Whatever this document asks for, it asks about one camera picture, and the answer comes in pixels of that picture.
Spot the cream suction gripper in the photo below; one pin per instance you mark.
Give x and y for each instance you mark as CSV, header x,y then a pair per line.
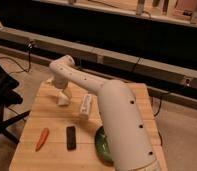
x,y
67,92

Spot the white sponge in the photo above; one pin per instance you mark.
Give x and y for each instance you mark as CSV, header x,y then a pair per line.
x,y
63,100

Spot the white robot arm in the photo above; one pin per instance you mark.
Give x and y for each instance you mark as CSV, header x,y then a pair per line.
x,y
128,141

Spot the green ceramic bowl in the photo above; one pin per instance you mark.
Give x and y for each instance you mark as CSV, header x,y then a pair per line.
x,y
101,146

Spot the white toothpaste tube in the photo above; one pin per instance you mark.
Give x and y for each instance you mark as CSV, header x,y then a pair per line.
x,y
85,107

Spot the orange carrot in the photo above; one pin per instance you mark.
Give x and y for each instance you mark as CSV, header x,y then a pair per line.
x,y
42,139

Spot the black rectangular remote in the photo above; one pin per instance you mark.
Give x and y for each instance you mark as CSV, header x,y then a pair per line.
x,y
71,137

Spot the black office chair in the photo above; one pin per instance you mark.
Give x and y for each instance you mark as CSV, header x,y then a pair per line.
x,y
8,97

